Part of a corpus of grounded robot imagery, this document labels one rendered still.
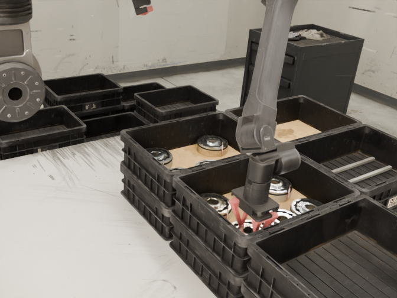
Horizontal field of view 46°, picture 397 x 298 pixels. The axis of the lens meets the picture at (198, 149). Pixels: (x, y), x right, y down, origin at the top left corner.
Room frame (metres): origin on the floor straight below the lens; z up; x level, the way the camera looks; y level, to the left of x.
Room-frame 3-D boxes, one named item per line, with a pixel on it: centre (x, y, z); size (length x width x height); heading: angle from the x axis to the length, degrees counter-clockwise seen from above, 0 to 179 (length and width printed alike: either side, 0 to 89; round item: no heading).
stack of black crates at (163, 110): (2.47, 0.15, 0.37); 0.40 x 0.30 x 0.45; 128
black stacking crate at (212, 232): (1.02, -0.18, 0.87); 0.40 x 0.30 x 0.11; 127
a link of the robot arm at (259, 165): (0.91, -0.15, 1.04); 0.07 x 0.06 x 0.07; 128
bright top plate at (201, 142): (1.39, -0.05, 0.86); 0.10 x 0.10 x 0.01
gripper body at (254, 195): (0.91, -0.14, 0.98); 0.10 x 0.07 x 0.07; 37
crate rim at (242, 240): (1.02, -0.18, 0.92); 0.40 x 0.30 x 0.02; 127
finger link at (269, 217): (0.89, -0.15, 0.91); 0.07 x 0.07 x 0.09; 37
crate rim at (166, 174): (1.26, 0.00, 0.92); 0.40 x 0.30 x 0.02; 127
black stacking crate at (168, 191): (1.26, 0.00, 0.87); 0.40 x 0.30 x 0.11; 127
